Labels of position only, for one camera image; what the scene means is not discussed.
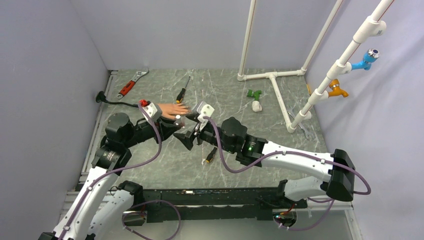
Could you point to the red handled adjustable wrench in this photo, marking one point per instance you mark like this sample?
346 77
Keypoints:
127 88

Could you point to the black yellow screwdriver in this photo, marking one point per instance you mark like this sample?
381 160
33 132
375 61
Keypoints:
181 94
210 157

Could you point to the near black yellow screwdriver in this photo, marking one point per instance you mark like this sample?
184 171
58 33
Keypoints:
210 157

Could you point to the far black yellow screwdriver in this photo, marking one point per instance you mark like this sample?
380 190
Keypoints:
181 94

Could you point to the red glitter nail polish bottle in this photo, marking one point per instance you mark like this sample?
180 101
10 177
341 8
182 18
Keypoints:
179 121

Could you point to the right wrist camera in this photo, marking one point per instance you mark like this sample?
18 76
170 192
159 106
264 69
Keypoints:
202 112

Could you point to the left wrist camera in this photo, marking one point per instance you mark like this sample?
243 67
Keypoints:
149 110

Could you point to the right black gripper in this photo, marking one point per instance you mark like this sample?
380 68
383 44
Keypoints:
188 142

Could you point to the mannequin hand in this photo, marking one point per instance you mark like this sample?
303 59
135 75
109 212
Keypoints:
171 110

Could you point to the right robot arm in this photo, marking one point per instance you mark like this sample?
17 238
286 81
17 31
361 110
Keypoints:
330 174

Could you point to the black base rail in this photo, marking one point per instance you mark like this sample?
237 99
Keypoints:
260 203

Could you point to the green white pipe fitting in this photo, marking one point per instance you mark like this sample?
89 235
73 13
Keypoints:
256 106

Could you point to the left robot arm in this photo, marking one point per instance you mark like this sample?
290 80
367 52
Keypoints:
86 219

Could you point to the blue pipe valve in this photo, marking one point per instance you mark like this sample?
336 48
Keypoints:
368 58

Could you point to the orange pipe valve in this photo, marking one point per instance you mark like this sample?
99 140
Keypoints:
335 89

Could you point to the silver spanner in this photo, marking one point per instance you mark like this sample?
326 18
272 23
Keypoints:
309 135

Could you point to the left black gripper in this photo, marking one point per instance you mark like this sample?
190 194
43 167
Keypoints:
166 127

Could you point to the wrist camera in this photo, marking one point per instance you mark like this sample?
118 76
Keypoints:
149 110
202 112

